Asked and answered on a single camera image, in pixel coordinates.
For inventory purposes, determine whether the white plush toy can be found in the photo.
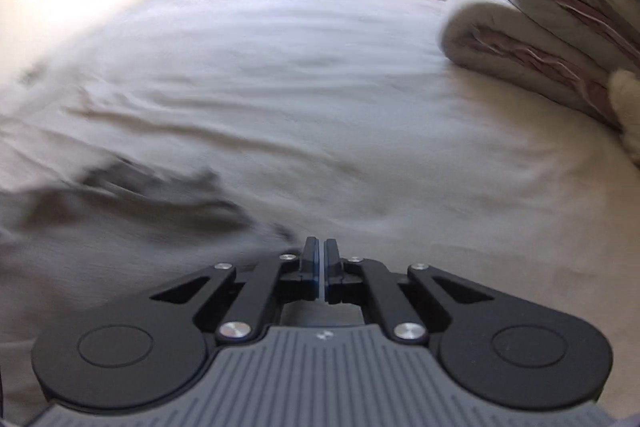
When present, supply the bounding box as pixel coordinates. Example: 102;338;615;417
607;69;640;168

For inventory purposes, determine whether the bed with white sheet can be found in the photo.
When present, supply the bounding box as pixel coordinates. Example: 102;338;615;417
0;0;640;427

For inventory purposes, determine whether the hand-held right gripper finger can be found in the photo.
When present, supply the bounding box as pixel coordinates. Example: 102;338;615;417
322;237;493;345
149;236;322;344

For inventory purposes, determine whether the rolled white quilt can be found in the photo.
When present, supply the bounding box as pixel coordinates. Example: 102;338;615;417
440;0;640;128

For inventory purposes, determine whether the grey knit sweater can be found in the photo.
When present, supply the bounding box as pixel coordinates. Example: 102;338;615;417
0;154;296;253

